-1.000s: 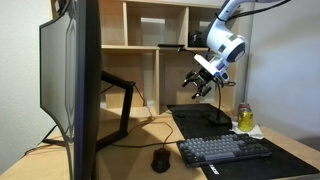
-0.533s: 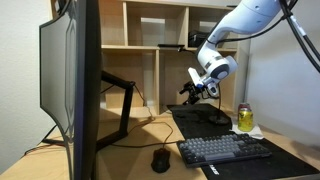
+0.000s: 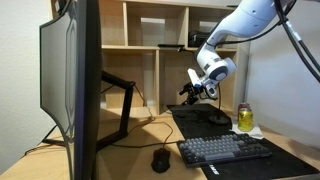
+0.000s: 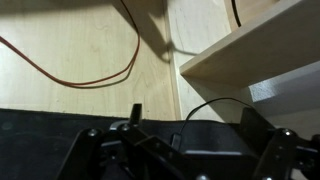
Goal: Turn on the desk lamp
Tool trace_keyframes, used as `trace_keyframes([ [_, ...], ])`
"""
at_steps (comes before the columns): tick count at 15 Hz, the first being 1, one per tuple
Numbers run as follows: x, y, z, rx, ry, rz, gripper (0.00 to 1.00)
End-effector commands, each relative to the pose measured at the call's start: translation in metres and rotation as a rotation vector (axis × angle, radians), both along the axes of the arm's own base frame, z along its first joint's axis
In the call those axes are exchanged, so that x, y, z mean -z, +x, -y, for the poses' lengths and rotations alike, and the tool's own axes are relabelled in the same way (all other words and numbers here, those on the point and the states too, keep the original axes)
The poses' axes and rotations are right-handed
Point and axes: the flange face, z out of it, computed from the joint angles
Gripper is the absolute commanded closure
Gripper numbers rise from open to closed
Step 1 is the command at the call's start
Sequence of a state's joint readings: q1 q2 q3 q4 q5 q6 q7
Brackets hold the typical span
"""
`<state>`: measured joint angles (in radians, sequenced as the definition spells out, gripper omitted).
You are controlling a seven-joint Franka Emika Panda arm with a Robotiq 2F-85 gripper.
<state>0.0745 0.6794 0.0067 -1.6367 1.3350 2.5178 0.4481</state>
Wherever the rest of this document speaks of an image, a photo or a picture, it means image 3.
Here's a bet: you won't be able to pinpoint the black angular monitor stand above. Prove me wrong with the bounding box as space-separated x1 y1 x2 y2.
41 70 136 152

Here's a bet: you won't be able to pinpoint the white paper napkin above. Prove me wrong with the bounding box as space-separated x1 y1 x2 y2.
229 115 265 141

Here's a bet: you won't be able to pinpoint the black gooseneck desk lamp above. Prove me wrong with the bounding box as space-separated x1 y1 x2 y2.
157 43 231 126

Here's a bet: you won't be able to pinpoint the grey and black keyboard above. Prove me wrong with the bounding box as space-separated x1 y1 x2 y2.
176 132 273 168

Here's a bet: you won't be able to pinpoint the black computer mouse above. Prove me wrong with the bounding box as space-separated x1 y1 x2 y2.
150 147 172 174

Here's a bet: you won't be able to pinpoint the red and black cables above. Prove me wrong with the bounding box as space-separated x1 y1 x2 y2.
22 124 68 158

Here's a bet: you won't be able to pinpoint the black box on shelf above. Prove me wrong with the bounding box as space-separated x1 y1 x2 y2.
187 30 215 48

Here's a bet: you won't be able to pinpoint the dark monitor cable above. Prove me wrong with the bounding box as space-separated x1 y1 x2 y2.
133 84 155 120

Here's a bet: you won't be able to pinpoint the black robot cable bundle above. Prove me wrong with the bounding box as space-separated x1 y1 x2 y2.
203 0 320 84

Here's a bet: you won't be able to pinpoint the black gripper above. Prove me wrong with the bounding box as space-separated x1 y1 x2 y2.
178 82 210 107

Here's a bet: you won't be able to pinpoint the large black desk mat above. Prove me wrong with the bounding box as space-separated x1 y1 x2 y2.
166 102 320 180

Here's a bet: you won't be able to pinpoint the black curved computer monitor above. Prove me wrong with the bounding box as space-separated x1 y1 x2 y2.
39 0 103 180

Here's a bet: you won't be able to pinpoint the yellow soda can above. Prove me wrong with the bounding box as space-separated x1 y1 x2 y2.
237 108 255 133

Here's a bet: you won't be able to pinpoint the light wooden cubby shelf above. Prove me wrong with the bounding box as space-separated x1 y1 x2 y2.
49 0 251 122

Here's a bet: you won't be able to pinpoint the red soda can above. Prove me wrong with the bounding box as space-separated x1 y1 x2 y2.
237 102 252 114

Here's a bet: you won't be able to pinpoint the black mouse cable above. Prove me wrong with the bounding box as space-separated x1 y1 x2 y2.
111 121 179 150

